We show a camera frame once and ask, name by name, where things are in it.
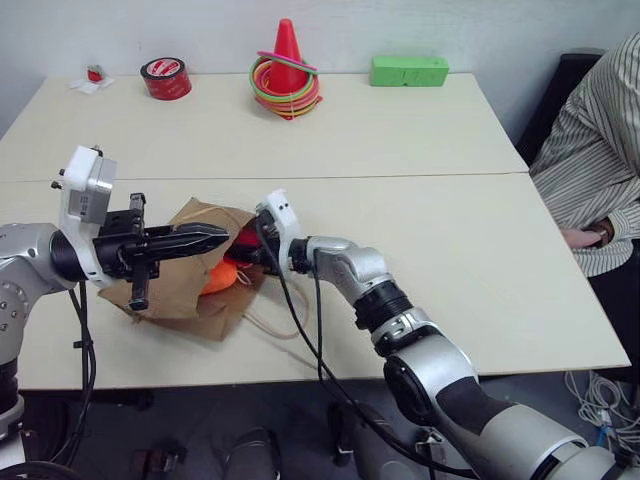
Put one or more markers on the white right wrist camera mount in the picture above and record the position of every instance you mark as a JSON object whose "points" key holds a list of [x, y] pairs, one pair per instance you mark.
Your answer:
{"points": [[285, 220]]}

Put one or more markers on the small red object on paper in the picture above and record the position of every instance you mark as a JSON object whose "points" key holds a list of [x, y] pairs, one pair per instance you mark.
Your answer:
{"points": [[93, 75]]}

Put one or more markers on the red traffic cone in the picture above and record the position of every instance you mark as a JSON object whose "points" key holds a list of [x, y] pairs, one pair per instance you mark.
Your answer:
{"points": [[285, 55]]}

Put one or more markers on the green foam block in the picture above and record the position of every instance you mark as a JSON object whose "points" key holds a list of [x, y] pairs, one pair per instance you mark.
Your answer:
{"points": [[407, 71]]}

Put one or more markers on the person's bare hand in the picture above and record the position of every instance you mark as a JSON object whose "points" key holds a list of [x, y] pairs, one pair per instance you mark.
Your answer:
{"points": [[585, 237]]}

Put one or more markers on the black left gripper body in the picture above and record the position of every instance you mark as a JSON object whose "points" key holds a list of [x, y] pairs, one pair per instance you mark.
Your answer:
{"points": [[122, 245]]}

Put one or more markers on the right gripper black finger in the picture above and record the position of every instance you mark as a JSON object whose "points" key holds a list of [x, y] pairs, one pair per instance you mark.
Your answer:
{"points": [[242, 257]]}

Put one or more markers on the brown paper bag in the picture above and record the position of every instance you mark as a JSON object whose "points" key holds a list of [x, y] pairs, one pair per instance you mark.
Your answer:
{"points": [[165, 295]]}

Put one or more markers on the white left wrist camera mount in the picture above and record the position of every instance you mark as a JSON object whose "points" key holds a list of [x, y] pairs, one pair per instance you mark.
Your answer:
{"points": [[82, 185]]}

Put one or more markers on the black chair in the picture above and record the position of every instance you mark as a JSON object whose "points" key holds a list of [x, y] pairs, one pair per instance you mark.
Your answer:
{"points": [[555, 100]]}

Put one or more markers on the person in striped shirt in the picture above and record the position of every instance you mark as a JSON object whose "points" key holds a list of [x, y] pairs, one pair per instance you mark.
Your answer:
{"points": [[585, 150]]}

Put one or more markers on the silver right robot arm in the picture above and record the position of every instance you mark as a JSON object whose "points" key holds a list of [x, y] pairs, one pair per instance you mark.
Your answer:
{"points": [[440, 380]]}

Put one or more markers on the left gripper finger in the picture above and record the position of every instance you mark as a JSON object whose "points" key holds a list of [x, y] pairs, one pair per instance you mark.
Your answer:
{"points": [[195, 248], [200, 233]]}

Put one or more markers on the dark rounded shape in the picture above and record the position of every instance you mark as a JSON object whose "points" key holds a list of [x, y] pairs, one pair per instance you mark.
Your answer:
{"points": [[250, 452]]}

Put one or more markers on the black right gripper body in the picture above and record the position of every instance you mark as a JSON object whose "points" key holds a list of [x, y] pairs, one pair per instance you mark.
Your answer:
{"points": [[267, 260]]}

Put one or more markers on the red tape roll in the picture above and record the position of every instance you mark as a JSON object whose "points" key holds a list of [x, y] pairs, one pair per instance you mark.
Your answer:
{"points": [[167, 77]]}

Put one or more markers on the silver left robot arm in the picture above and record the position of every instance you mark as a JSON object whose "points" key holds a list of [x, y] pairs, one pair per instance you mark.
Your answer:
{"points": [[25, 260]]}

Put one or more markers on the orange plush toy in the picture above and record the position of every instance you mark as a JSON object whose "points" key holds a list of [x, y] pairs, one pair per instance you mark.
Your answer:
{"points": [[220, 279]]}

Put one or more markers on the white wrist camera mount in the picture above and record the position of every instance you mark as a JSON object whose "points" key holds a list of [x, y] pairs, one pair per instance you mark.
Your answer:
{"points": [[285, 220], [82, 185]]}

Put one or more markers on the stack of coloured rings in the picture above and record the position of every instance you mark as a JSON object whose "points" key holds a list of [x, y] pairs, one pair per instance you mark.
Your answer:
{"points": [[295, 106]]}

